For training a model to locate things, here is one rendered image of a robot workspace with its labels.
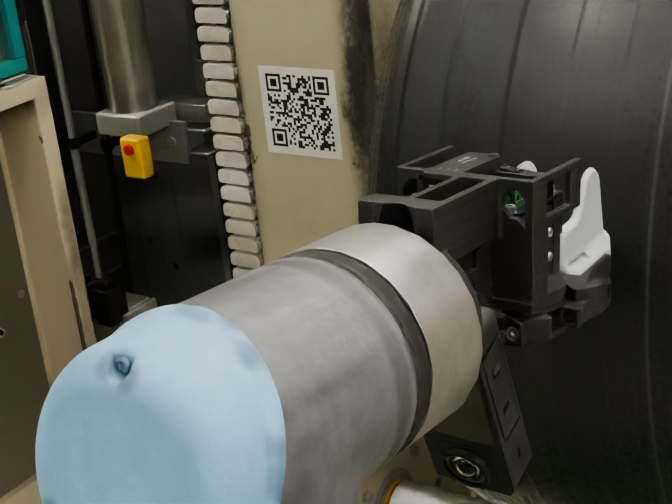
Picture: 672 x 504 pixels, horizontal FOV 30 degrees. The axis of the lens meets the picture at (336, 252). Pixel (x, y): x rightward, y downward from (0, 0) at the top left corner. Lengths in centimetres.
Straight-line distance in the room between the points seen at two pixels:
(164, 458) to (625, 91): 40
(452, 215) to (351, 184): 50
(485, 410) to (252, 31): 53
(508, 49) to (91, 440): 41
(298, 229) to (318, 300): 63
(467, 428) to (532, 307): 7
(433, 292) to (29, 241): 69
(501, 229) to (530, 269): 2
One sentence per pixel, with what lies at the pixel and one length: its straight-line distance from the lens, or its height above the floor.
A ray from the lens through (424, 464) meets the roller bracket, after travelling 111.
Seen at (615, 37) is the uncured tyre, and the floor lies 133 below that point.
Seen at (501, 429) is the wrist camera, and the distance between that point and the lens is 59.
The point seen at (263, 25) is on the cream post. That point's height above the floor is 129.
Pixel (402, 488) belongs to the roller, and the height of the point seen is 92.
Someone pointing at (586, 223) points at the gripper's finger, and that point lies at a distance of 65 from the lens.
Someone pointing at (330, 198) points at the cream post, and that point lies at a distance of 104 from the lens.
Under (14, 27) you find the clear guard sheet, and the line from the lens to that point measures 107.
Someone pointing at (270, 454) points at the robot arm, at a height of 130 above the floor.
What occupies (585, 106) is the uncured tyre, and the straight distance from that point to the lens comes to 72.
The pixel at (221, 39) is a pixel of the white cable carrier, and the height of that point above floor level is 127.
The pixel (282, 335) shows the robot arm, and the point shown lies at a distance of 42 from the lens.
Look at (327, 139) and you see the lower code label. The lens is 102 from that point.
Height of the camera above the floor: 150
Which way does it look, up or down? 22 degrees down
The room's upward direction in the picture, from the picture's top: 6 degrees counter-clockwise
